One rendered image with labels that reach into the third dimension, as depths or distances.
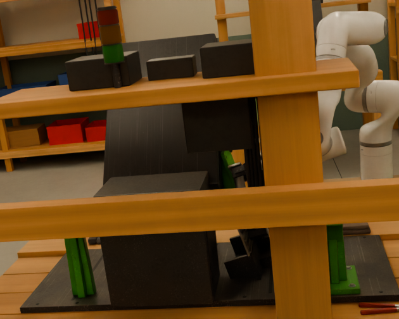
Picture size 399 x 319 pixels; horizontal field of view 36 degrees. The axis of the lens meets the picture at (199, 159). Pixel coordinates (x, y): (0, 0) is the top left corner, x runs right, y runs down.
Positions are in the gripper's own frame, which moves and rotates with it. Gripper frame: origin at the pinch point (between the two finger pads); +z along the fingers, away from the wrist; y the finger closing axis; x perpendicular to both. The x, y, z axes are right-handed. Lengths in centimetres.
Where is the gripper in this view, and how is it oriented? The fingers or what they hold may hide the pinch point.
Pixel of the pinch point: (240, 174)
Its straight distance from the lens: 183.5
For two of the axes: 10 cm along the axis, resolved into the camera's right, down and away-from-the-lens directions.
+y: -3.6, -4.6, -8.1
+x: 1.6, 8.2, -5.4
